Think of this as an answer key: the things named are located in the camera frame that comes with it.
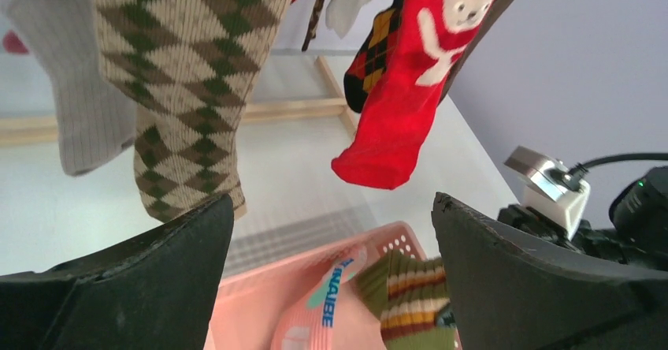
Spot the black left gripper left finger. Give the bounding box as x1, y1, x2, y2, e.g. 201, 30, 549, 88
1, 196, 234, 349

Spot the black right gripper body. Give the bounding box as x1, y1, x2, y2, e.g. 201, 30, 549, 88
497, 204, 626, 264

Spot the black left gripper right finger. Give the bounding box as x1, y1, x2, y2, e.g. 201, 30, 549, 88
432, 192, 667, 349

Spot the pink plastic basket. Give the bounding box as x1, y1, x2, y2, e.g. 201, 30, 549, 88
206, 222, 427, 349

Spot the olive striped sock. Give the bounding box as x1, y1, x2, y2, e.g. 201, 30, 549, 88
354, 249, 462, 350

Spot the pink patterned sock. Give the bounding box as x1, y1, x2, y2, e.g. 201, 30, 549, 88
270, 244, 368, 350

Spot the wooden hanger stand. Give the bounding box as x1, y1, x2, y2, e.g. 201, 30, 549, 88
1, 52, 358, 147

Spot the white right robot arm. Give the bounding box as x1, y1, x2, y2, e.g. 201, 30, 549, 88
497, 166, 667, 271

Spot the grey ribbed sock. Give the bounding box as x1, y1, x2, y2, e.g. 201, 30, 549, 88
1, 0, 136, 177

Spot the brown argyle sock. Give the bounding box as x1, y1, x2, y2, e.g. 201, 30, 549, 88
92, 0, 291, 222

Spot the red black argyle sock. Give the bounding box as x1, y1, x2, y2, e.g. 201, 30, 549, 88
343, 0, 404, 114

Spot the red white patterned sock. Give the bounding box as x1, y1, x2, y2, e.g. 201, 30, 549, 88
1, 30, 29, 55

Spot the red bear sock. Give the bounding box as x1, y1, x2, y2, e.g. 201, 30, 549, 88
331, 0, 494, 190

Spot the black right camera cable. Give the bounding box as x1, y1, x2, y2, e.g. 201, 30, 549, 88
566, 152, 668, 178

